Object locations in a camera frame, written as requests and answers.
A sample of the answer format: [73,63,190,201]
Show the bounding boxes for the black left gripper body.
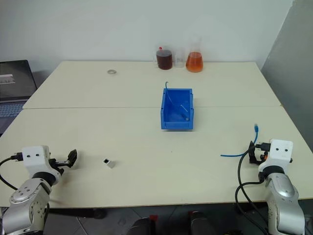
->
[48,158,66,175]

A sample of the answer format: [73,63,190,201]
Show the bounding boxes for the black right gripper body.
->
[254,142,271,165]

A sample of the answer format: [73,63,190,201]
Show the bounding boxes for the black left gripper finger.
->
[67,149,79,163]
[57,159,75,168]

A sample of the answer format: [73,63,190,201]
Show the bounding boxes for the blue Ethernet cable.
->
[220,123,260,158]

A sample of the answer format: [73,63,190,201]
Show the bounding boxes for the small white connector block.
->
[102,158,116,169]

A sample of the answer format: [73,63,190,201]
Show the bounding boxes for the blue plastic storage bin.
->
[160,87,196,131]

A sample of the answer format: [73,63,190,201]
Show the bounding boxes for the dark rounded shape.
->
[187,210,219,235]
[126,214,157,235]

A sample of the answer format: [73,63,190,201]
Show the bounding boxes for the grey laptop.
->
[0,59,38,134]

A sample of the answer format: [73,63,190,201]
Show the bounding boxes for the flask with orange liquid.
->
[185,36,204,73]

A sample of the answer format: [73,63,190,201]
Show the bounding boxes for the empty clear glass beaker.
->
[174,48,185,69]

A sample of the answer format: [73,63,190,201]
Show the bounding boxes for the dark red liquid bottle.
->
[156,46,174,71]

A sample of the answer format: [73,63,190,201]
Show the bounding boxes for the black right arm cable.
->
[235,146,270,235]

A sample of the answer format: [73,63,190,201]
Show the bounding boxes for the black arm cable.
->
[0,153,24,191]
[235,146,270,235]

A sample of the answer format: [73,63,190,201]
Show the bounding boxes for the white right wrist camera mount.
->
[258,139,294,172]

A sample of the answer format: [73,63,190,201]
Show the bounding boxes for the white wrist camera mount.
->
[258,139,294,172]
[21,144,51,177]

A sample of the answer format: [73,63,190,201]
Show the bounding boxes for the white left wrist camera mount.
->
[21,144,51,177]

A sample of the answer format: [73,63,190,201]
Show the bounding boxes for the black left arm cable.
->
[0,153,24,191]

